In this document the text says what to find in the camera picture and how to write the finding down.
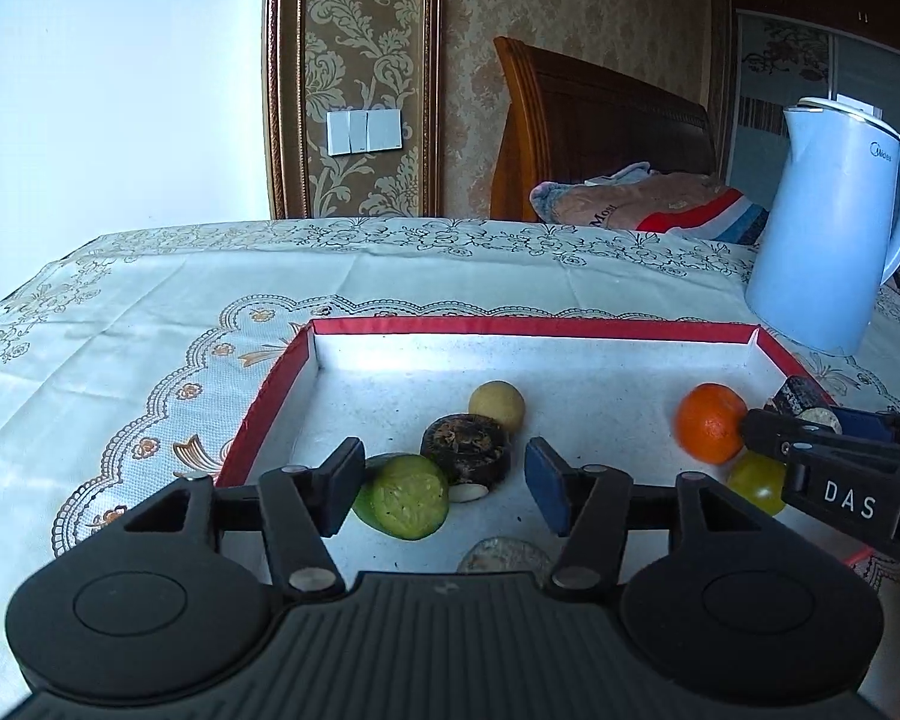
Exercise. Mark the white wall light switch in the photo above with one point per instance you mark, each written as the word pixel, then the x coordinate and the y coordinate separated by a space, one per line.
pixel 364 131

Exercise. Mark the light blue electric kettle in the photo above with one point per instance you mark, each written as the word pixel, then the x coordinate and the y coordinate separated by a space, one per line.
pixel 825 240

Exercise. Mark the brown striped blanket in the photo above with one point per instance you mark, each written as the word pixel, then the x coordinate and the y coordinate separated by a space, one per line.
pixel 667 206

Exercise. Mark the gold framed wallpaper panel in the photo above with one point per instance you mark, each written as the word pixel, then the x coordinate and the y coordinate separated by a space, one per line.
pixel 352 37

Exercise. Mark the yellow-green lime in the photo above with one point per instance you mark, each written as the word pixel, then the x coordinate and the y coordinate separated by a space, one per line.
pixel 757 481

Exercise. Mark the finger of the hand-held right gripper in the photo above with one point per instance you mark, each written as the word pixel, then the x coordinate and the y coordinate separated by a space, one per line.
pixel 772 429
pixel 881 427

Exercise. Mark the yellow-brown potato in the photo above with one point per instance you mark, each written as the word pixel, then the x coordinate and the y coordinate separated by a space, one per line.
pixel 504 556

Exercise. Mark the green cucumber piece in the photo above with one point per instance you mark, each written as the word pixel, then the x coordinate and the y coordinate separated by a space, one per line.
pixel 409 495

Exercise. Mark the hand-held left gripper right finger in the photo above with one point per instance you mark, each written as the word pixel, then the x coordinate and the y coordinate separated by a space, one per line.
pixel 547 484

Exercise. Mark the orange mandarin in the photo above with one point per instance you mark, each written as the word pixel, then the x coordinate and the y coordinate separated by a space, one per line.
pixel 709 420

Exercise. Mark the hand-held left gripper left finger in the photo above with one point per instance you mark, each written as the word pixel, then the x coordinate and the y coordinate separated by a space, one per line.
pixel 341 484

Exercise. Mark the red shallow cardboard tray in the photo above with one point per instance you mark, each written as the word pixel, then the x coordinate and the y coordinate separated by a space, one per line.
pixel 615 375

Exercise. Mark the chocolate glazed donut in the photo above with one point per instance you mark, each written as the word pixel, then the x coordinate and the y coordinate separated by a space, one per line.
pixel 469 450

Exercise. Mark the dark chocolate cake piece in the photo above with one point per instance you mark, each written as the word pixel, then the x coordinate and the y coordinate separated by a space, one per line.
pixel 799 397

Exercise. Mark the round tan fruit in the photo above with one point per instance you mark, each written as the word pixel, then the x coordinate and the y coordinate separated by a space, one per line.
pixel 496 406

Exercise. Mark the floral wardrobe with sliding doors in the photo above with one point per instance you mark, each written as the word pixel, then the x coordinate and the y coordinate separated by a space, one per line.
pixel 787 67

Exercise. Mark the wooden bed headboard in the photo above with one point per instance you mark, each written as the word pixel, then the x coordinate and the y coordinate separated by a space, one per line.
pixel 592 127

